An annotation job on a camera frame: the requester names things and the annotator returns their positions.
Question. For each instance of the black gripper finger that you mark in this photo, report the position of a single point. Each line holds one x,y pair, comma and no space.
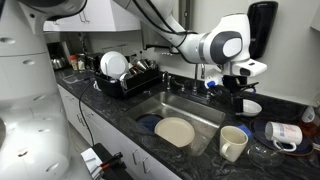
236,105
241,106

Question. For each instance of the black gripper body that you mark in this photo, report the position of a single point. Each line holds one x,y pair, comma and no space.
233,83

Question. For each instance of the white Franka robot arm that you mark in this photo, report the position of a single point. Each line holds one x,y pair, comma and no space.
230,43

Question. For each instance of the chrome sink faucet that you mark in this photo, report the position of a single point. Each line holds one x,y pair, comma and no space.
195,80

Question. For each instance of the stainless steel sink basin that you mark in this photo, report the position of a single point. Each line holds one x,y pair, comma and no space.
186,106

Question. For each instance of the dark sink side sprayer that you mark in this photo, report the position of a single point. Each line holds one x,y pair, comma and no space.
178,85

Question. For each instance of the chrome sink soap pump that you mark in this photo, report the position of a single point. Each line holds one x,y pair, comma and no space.
166,80

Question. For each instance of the white ceramic cup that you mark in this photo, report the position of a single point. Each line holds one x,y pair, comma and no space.
124,79

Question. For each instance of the small white bowl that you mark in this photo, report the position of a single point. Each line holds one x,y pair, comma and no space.
252,107

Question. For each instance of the blue sponge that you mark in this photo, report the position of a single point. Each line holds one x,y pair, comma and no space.
246,130

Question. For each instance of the cream ceramic mug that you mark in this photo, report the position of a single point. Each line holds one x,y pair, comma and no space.
233,143

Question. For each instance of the white printed mug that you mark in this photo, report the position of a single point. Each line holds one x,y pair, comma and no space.
286,133

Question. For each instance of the cream round plate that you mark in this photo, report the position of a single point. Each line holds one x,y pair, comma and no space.
175,131

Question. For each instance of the dish soap bottle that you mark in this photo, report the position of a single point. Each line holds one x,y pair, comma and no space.
308,115

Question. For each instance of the navy plate under mug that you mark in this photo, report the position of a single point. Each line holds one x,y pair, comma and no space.
305,148

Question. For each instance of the dark blue glazed plate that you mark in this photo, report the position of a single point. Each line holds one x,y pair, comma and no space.
148,121

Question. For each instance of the stainless steel vessel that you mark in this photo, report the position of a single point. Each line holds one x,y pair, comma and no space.
142,64

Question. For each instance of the black dish rack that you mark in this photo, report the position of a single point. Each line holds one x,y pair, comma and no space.
140,85

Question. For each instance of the stainless paper towel dispenser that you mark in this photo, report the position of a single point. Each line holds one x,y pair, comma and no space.
148,38

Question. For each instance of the copper-bottom pan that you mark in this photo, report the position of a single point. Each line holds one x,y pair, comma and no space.
134,71

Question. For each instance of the white round plate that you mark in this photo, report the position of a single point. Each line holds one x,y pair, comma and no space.
114,65

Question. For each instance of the white base cabinets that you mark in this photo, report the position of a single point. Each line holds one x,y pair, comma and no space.
110,136

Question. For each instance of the black orange-tipped clamp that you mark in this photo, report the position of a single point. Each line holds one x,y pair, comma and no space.
111,160

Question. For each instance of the black tool stand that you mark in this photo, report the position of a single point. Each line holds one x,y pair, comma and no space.
103,150

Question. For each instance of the dark-lidded spice jar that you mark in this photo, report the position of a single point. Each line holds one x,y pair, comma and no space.
81,64

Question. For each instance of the white paper booklet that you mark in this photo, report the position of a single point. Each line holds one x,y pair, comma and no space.
91,160

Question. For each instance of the clear plastic lid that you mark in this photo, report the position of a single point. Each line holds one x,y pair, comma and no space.
73,79

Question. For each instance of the red-lidded spice jar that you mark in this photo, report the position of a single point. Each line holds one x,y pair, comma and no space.
73,63

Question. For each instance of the steel kettle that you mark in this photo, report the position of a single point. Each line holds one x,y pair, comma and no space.
58,63

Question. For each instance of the black coffee maker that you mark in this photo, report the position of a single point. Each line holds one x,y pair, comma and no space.
56,48

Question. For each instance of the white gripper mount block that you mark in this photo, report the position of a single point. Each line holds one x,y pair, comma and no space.
213,77

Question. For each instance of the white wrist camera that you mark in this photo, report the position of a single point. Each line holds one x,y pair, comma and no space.
248,68

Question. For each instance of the black wall dispenser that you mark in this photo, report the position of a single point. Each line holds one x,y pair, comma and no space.
263,26

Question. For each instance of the white wall cabinet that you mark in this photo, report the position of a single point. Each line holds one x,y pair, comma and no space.
106,16

